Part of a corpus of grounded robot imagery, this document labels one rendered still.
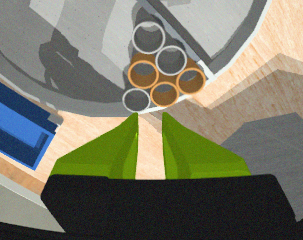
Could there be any blue tray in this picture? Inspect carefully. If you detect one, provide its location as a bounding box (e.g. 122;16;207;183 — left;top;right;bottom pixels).
0;82;58;171

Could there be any bronze bushing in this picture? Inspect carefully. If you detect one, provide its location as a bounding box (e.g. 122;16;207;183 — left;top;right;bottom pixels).
150;71;179;107
174;58;206;95
128;52;159;89

